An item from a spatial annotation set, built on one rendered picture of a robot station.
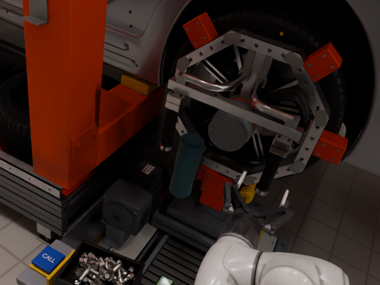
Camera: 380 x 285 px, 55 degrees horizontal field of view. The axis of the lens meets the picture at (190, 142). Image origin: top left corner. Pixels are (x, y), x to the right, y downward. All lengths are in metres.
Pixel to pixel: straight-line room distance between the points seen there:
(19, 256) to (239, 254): 1.25
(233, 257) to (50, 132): 0.73
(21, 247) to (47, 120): 0.80
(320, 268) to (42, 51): 0.88
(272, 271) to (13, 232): 1.44
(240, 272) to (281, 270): 0.09
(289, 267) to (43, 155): 0.91
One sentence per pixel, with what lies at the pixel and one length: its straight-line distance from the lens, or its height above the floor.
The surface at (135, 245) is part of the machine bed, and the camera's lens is 1.76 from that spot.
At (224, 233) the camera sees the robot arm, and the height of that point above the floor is 0.85.
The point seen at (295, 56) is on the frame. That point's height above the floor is 1.11.
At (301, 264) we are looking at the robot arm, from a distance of 0.72.
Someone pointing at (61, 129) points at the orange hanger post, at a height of 0.77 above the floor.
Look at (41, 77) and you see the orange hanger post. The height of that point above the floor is 0.92.
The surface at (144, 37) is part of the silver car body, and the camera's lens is 1.53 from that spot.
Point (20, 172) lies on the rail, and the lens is 1.64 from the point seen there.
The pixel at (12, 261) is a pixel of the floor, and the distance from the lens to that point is 1.83.
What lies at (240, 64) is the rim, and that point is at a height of 0.98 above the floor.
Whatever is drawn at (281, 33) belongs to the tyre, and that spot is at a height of 1.14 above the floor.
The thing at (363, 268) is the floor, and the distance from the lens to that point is 2.26.
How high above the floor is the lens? 1.47
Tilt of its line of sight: 35 degrees down
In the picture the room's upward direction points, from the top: 14 degrees clockwise
